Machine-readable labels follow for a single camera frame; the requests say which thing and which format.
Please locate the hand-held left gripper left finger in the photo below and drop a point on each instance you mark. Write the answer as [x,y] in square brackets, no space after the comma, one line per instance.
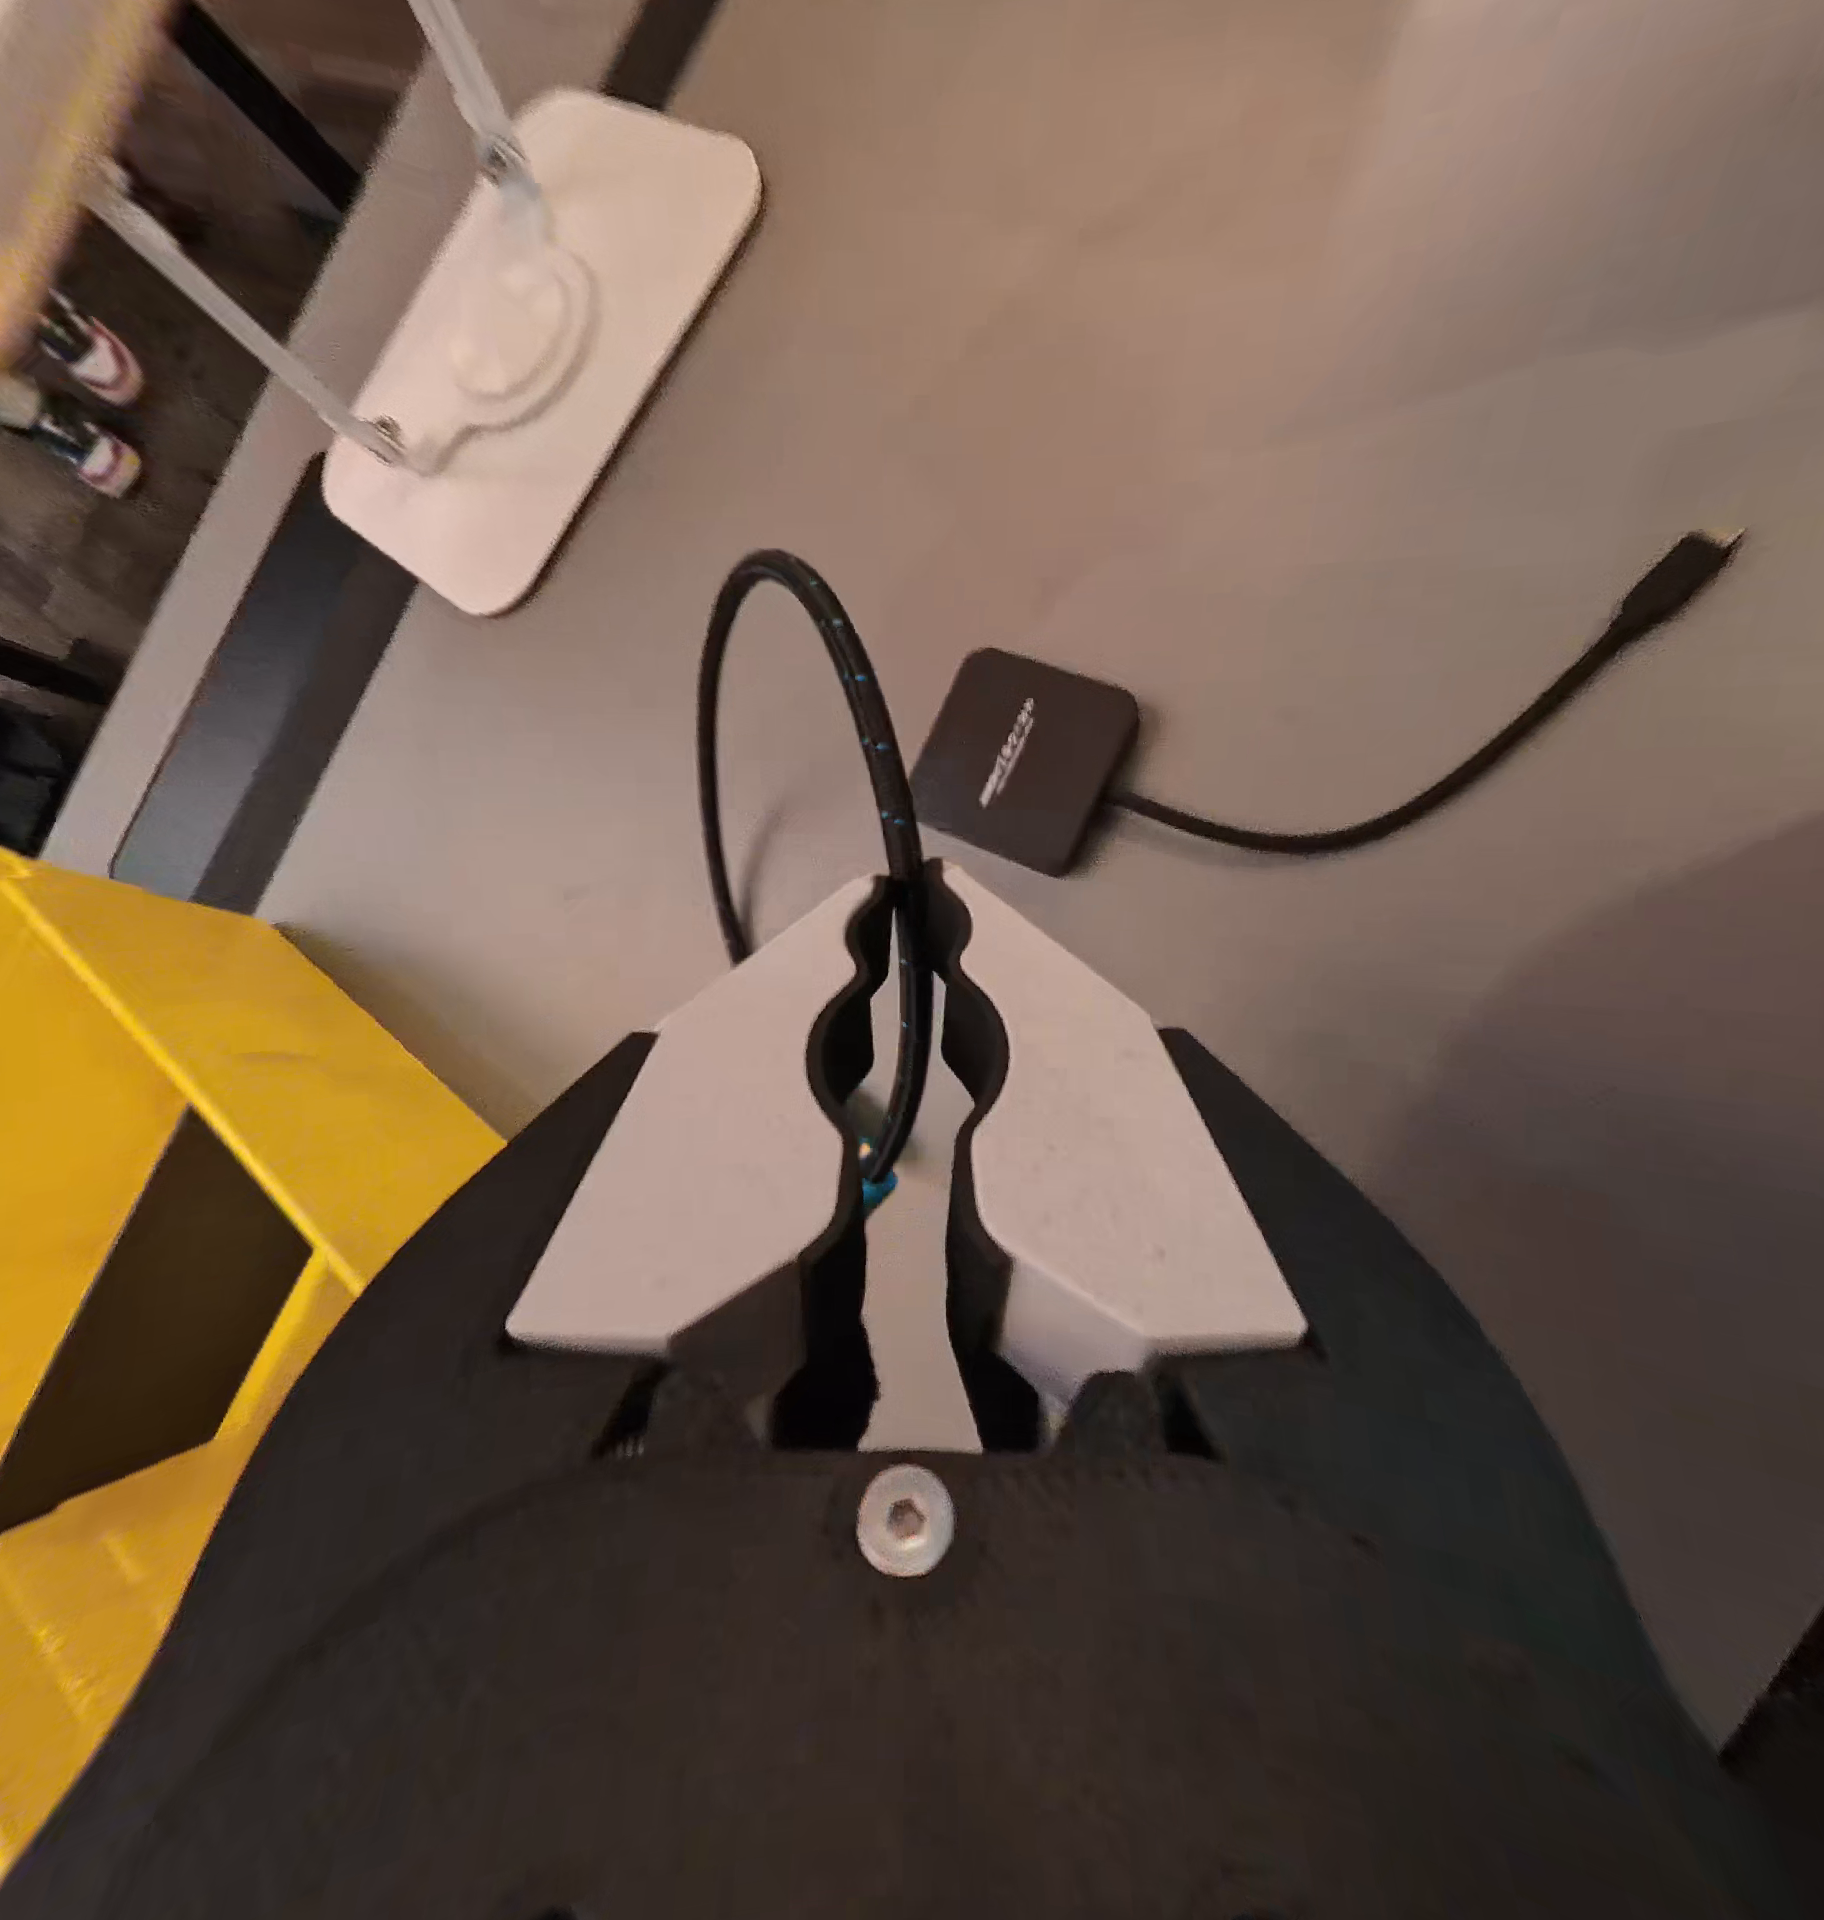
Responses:
[671,1185]

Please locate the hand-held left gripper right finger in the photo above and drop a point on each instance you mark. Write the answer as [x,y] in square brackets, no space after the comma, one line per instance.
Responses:
[1121,1185]

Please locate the large yellow plastic bin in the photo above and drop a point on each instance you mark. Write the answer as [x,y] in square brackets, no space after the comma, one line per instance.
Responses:
[131,1020]

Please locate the black bin divider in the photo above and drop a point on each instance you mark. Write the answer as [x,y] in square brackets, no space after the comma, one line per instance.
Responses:
[131,1335]

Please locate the person's dark clothing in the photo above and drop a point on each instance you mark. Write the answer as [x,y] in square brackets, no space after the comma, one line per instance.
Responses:
[1811,1726]

